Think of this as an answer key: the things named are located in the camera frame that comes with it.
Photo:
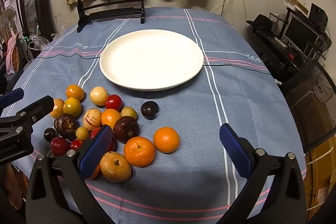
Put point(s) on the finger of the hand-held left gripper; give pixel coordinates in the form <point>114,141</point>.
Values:
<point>11,98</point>
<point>39,107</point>

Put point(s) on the black speaker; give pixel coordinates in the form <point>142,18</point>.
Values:
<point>317,15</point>

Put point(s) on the small dark cherry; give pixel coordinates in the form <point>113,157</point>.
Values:
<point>50,134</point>

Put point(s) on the clear plastic bag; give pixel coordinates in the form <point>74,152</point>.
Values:
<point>39,41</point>

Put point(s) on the standing fan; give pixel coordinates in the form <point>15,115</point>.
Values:
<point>9,18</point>

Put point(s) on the striped pepino melon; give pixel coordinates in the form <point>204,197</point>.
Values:
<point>92,119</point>

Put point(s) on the brown mangosteen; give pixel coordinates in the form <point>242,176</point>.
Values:
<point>65,125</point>

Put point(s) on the dark purple mangosteen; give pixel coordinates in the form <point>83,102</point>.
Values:
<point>126,129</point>

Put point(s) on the dimpled small orange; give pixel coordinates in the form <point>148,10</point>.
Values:
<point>58,108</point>

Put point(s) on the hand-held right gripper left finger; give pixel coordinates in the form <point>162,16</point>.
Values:
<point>95,153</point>

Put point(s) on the small mandarin orange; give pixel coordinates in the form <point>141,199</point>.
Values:
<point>166,139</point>

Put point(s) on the dark red plum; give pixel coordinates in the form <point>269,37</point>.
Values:
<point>58,146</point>

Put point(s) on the blue striped tablecloth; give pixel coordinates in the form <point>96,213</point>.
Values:
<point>183,113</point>

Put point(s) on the yellow green tomato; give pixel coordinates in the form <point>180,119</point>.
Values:
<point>72,107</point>

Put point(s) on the small yellow longan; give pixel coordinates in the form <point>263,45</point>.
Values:
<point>82,133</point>

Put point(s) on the black desk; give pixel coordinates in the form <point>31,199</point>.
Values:
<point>270,53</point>

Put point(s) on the smooth orange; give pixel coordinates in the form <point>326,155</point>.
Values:
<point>110,118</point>

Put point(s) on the small orange tomato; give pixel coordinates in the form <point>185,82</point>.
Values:
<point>75,92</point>

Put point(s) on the dark purple plum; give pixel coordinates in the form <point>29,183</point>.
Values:
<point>149,109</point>

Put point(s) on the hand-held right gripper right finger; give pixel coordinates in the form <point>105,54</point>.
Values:
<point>233,150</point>

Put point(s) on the cardboard box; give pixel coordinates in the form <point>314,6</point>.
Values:
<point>323,174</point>

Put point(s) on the white round plate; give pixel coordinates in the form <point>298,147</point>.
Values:
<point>151,61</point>

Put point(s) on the pale yellow plum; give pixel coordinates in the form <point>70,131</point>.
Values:
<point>99,96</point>

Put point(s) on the pink cloth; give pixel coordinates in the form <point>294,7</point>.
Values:
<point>11,53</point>

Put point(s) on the black hat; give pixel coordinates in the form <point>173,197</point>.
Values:
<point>262,22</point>

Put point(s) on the large yellow longan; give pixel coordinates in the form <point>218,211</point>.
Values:
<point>129,113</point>

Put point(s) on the large mandarin orange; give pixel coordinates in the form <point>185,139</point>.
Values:
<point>139,151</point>

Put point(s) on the black mesh chair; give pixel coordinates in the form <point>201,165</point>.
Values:
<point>309,98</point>

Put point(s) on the small red cherry tomato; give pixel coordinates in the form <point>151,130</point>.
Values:
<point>76,144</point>

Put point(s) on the computer monitor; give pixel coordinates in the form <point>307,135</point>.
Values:
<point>299,32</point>

